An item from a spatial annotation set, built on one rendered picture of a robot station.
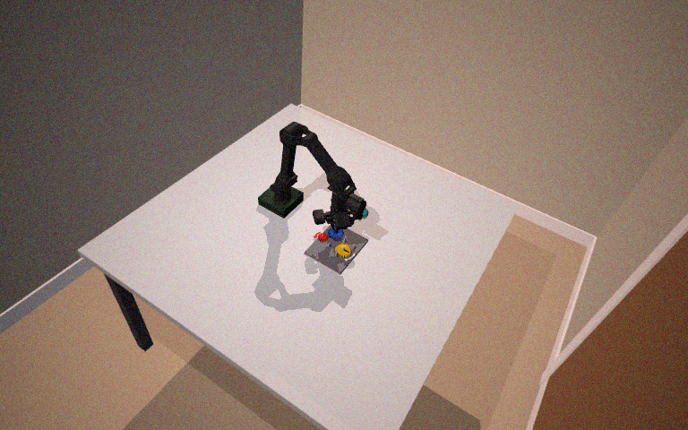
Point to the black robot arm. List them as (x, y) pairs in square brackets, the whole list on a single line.
[(338, 178)]

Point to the yellow gear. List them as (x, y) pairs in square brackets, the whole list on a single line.
[(345, 252)]

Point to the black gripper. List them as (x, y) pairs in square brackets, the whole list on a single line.
[(320, 217)]

